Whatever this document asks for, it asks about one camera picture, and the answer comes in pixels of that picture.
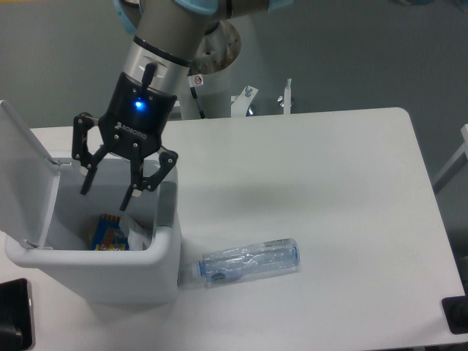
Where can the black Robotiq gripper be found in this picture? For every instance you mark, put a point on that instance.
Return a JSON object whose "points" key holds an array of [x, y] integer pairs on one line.
{"points": [[132, 117]]}

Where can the clear plastic wrapper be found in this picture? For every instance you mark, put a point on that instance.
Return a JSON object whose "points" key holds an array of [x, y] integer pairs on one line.
{"points": [[139, 237]]}

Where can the clear plastic bottle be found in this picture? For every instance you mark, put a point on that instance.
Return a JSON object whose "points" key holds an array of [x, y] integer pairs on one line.
{"points": [[232, 265]]}

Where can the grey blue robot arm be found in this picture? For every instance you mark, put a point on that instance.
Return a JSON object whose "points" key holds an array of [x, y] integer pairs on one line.
{"points": [[168, 35]]}

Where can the white trash can lid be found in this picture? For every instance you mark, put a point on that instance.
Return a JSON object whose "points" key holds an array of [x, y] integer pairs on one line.
{"points": [[29, 182]]}

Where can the white plastic trash can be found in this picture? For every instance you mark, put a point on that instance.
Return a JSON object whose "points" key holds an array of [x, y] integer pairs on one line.
{"points": [[148, 276]]}

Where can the colourful snack package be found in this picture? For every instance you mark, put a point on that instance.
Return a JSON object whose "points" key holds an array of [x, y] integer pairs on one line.
{"points": [[108, 235]]}

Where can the black device left corner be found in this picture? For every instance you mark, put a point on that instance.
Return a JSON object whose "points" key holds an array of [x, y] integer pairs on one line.
{"points": [[17, 322]]}

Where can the black device corner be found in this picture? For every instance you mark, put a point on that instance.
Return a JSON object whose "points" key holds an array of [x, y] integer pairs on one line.
{"points": [[455, 309], [17, 322]]}

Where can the black device right corner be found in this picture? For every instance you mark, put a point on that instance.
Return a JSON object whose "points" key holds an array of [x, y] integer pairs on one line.
{"points": [[455, 309]]}

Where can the white table bracket middle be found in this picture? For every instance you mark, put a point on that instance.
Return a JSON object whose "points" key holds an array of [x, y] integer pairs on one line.
{"points": [[242, 104]]}

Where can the white table bracket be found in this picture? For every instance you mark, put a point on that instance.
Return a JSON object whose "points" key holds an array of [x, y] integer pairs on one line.
{"points": [[242, 104], [285, 101]]}

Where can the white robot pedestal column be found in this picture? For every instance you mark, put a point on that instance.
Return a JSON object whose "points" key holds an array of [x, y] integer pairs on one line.
{"points": [[207, 92]]}

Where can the white table bracket right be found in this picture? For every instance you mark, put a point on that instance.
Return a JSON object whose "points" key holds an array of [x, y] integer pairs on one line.
{"points": [[285, 101]]}

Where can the white frame right edge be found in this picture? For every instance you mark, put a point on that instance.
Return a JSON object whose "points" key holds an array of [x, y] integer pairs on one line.
{"points": [[453, 165]]}

